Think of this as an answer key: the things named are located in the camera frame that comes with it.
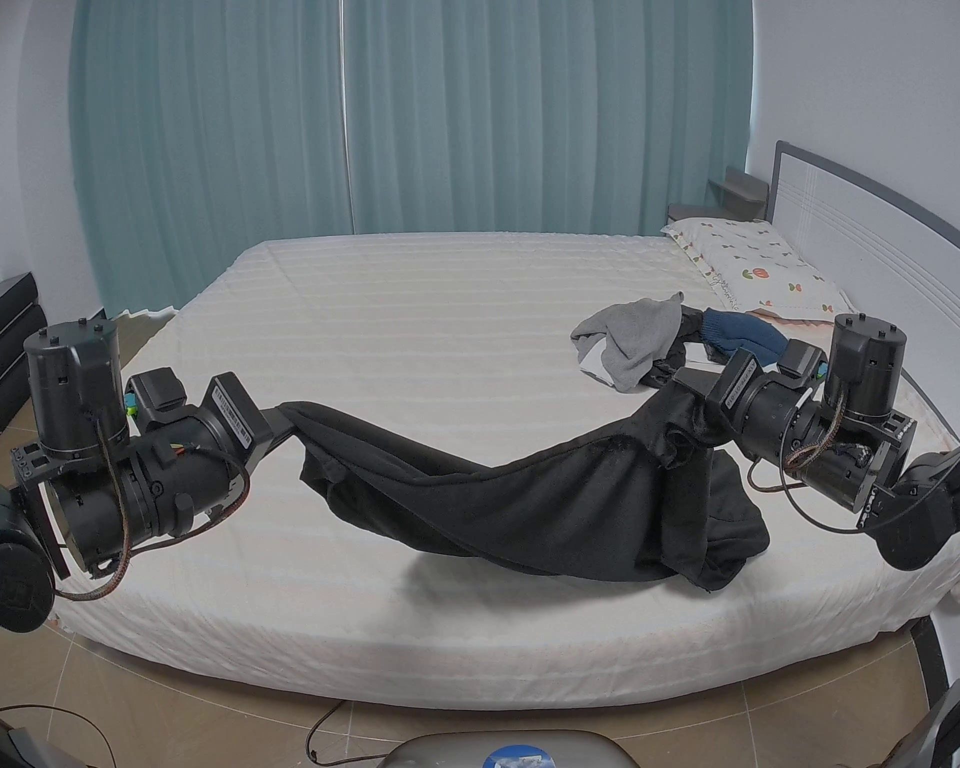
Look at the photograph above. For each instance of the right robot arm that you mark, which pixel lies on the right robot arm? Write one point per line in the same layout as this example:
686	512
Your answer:
870	367

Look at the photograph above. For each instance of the white garment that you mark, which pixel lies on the white garment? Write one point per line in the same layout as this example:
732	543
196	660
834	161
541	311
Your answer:
594	365

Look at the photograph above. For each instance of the blue-green curtain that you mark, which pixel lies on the blue-green curtain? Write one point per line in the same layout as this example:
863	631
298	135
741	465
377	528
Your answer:
210	150
540	112

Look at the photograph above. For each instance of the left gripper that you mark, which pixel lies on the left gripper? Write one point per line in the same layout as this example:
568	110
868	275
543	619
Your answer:
172	480

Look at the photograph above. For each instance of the white printed pillow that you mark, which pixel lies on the white printed pillow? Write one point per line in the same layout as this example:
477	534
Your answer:
750	255

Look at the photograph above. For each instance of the black chest of drawers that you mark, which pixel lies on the black chest of drawers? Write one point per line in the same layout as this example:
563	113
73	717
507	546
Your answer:
19	337

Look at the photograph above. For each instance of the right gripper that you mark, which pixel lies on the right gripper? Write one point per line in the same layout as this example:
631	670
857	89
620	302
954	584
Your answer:
780	420

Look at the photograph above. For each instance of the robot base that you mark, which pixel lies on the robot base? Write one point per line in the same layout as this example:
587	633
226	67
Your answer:
517	750

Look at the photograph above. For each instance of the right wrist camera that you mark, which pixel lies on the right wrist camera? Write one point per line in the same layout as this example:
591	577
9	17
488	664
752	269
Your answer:
799	360

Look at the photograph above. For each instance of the black garment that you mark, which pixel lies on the black garment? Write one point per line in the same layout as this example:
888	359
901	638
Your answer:
686	337

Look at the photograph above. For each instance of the black T-shirt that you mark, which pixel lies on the black T-shirt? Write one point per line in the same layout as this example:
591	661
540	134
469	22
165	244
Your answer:
562	502

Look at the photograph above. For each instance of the bed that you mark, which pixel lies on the bed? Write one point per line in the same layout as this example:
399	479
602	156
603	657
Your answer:
450	337

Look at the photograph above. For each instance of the grey bedside table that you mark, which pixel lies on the grey bedside table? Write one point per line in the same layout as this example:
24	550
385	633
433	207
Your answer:
739	191

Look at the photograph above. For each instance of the dark blue garment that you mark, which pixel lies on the dark blue garment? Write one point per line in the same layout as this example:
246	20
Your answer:
739	337

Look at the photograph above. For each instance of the grey garment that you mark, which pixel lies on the grey garment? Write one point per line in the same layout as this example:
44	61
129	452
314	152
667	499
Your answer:
634	337

